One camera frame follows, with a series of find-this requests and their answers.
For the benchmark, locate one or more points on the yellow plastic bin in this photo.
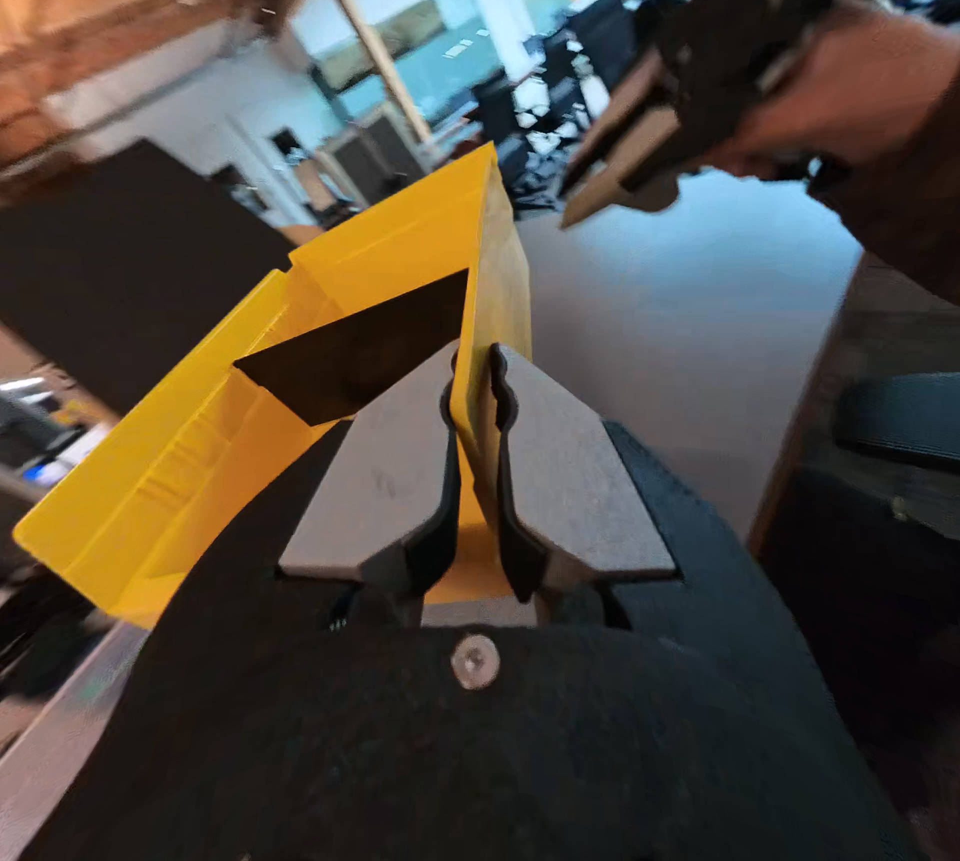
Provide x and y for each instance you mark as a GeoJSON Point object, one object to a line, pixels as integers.
{"type": "Point", "coordinates": [187, 463]}

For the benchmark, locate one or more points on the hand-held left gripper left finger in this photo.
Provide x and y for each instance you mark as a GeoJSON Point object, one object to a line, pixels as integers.
{"type": "Point", "coordinates": [375, 478]}

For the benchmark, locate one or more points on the person's right forearm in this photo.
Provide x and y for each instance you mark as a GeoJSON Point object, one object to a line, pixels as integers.
{"type": "Point", "coordinates": [915, 216]}

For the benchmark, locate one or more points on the person's right hand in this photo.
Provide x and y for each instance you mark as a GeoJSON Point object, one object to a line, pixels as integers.
{"type": "Point", "coordinates": [862, 88]}

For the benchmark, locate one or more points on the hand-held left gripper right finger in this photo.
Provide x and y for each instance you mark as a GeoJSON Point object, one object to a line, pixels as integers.
{"type": "Point", "coordinates": [585, 486]}

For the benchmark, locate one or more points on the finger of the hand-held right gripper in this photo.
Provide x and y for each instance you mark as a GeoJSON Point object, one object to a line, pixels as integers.
{"type": "Point", "coordinates": [622, 118]}
{"type": "Point", "coordinates": [630, 163]}

